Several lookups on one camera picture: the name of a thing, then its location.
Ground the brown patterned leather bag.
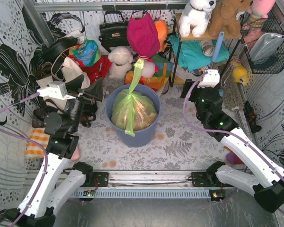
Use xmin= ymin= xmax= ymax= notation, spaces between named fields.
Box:
xmin=32 ymin=99 xmax=98 ymax=128

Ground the orange white checkered cloth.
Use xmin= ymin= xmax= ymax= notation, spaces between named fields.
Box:
xmin=26 ymin=129 xmax=49 ymax=159

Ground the teal folded cloth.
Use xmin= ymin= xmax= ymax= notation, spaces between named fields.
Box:
xmin=169 ymin=35 xmax=230 ymax=70

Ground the green plastic trash bag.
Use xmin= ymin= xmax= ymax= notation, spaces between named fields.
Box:
xmin=111 ymin=60 xmax=158 ymax=137

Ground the brown teddy bear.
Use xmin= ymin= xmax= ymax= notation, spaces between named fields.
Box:
xmin=209 ymin=0 xmax=253 ymax=36

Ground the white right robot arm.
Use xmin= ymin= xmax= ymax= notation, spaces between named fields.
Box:
xmin=215 ymin=128 xmax=284 ymax=213

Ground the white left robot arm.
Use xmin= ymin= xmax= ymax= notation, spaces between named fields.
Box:
xmin=5 ymin=75 xmax=103 ymax=227

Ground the pink cylindrical pillow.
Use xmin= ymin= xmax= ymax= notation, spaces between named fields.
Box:
xmin=70 ymin=145 xmax=80 ymax=162

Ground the yellow plush duck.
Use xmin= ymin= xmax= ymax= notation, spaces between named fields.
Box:
xmin=230 ymin=58 xmax=248 ymax=86

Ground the magenta cloth bag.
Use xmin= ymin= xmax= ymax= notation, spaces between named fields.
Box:
xmin=127 ymin=13 xmax=160 ymax=57

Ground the purple red plush toy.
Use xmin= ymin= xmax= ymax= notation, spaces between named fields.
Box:
xmin=224 ymin=146 xmax=244 ymax=165

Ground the white shoe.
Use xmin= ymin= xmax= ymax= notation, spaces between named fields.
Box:
xmin=176 ymin=68 xmax=200 ymax=81

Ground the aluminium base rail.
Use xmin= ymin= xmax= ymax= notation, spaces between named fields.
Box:
xmin=70 ymin=170 xmax=233 ymax=202

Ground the pink plush toy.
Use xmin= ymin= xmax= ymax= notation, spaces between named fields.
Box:
xmin=247 ymin=0 xmax=275 ymax=27

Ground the silver foil pouch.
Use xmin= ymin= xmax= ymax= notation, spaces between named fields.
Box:
xmin=249 ymin=33 xmax=284 ymax=61

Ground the black leather handbag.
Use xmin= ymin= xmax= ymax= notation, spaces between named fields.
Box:
xmin=98 ymin=10 xmax=130 ymax=53

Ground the white pink plush doll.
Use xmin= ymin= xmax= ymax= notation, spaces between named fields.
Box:
xmin=136 ymin=55 xmax=159 ymax=78

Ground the cream canvas tote bag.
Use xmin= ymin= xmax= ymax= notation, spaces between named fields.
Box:
xmin=36 ymin=57 xmax=90 ymax=89

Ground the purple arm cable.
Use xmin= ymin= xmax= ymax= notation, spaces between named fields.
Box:
xmin=0 ymin=92 xmax=50 ymax=224
xmin=182 ymin=72 xmax=284 ymax=219

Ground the wooden metal shelf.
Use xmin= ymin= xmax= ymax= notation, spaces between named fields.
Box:
xmin=169 ymin=13 xmax=241 ymax=86

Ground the white fluffy plush dog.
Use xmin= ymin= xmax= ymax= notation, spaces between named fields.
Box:
xmin=108 ymin=46 xmax=133 ymax=79

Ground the blue plastic trash bin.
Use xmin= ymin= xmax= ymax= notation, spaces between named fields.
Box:
xmin=105 ymin=84 xmax=162 ymax=148

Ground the black wire basket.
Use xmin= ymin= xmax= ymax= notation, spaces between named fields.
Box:
xmin=240 ymin=11 xmax=284 ymax=74

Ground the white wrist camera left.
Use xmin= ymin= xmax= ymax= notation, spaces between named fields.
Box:
xmin=37 ymin=81 xmax=76 ymax=100

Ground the black orange butterfly toy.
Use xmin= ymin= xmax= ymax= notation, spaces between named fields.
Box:
xmin=243 ymin=101 xmax=262 ymax=133

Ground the red folded cloth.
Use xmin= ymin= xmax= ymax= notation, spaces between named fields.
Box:
xmin=79 ymin=55 xmax=112 ymax=85

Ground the white grey plush dog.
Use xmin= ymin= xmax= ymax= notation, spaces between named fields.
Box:
xmin=179 ymin=0 xmax=216 ymax=37

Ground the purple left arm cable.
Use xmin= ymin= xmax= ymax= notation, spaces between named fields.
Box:
xmin=0 ymin=92 xmax=50 ymax=224

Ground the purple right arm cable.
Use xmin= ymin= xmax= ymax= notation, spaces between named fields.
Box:
xmin=182 ymin=72 xmax=284 ymax=219

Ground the grey checked plush ball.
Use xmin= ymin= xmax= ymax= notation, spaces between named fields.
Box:
xmin=199 ymin=40 xmax=215 ymax=57

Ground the orange plush toy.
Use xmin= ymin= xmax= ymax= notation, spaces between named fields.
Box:
xmin=154 ymin=20 xmax=168 ymax=52

